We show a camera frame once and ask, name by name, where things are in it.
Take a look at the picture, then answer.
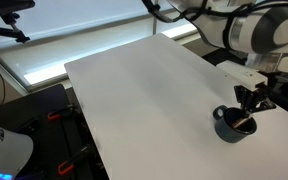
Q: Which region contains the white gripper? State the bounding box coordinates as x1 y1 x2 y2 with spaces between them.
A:
216 61 276 114

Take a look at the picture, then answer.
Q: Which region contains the white Expo dry-erase marker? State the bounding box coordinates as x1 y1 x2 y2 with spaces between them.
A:
232 117 251 129

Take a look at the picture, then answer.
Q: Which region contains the dark teal ceramic mug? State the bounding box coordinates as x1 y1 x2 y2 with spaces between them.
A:
213 105 257 143

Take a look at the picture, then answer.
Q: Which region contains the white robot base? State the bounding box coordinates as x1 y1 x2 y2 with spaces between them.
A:
0 127 34 180

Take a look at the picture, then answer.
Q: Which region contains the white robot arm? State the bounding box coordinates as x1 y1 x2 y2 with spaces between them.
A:
168 0 288 72

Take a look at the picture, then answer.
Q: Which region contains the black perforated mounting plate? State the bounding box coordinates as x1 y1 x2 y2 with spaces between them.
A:
0 85 97 180

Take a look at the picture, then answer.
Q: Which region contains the lower black orange clamp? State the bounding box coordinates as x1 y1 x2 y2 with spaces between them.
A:
57 146 90 176

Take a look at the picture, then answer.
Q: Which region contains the black orange clamp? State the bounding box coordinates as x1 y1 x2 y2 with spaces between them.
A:
57 146 90 176
47 104 76 121

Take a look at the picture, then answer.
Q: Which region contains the upper black orange clamp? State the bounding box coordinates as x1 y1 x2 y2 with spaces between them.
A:
47 104 76 121

